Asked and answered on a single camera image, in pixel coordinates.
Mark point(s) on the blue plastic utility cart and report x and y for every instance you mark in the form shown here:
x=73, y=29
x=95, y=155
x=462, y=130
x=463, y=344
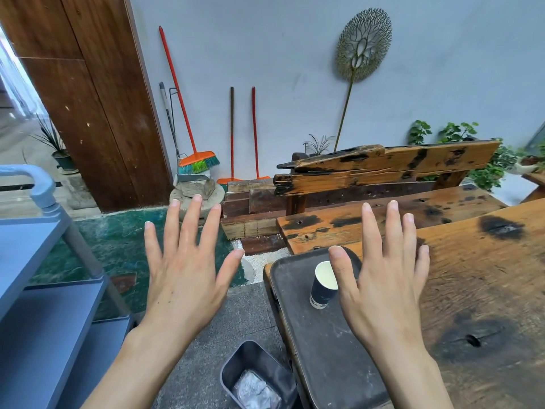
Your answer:
x=42, y=293

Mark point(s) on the person's left forearm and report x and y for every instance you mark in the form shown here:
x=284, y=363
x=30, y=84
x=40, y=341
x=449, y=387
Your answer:
x=132, y=370

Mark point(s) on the stacked dark wooden planks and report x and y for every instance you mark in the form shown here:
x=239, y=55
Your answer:
x=251, y=217

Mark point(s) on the small spiky potted plant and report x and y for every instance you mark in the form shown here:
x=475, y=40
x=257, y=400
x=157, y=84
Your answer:
x=318, y=145

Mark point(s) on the person's left middle finger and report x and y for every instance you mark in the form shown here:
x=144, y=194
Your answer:
x=189, y=225

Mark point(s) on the grey rock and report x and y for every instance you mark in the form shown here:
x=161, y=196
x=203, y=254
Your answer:
x=198, y=188

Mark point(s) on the person's right little finger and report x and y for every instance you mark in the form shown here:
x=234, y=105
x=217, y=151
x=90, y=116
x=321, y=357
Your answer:
x=421, y=268

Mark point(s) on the crumpled clear plastic bag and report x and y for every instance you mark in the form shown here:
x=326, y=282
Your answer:
x=255, y=391

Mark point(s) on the person's left little finger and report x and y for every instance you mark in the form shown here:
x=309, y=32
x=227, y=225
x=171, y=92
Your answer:
x=152, y=247

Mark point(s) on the dark blue paper cup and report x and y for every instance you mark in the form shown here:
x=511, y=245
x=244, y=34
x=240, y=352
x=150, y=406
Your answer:
x=322, y=289

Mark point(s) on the person's left hand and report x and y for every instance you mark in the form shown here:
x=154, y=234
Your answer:
x=181, y=289

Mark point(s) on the person's right hand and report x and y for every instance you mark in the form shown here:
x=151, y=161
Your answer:
x=383, y=302

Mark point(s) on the gold metal tree wall ornament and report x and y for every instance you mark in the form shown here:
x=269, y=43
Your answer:
x=362, y=46

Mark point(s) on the dark grey tray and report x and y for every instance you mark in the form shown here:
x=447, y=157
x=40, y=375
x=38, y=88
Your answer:
x=317, y=336

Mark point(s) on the stone plant pedestal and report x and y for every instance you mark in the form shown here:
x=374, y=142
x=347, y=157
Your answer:
x=78, y=191

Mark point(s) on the round stone millstone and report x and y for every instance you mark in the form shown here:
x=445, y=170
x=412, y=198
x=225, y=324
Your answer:
x=181, y=200

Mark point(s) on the person's left thumb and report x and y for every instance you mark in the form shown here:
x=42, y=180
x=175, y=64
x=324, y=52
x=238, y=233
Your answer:
x=230, y=268

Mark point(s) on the person's right forearm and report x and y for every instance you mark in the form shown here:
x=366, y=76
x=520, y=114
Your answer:
x=411, y=374

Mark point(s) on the potted plant in dark pot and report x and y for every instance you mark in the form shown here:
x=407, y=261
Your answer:
x=57, y=144

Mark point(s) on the dark grey waste bin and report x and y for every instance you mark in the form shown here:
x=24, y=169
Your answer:
x=259, y=374

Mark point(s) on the person's right thumb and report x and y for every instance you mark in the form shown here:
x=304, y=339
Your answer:
x=342, y=270

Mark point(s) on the rustic wooden bench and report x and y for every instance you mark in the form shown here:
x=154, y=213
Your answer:
x=383, y=187

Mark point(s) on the person's right middle finger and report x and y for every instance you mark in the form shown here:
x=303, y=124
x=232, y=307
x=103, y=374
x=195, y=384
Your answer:
x=394, y=234

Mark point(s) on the brown wooden door panel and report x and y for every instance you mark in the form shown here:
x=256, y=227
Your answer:
x=85, y=102

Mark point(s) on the green leafy potted plants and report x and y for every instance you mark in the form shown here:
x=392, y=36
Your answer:
x=489, y=166

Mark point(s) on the orange broom with coloured bristles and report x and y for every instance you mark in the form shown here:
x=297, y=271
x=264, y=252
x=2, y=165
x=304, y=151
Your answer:
x=187, y=123

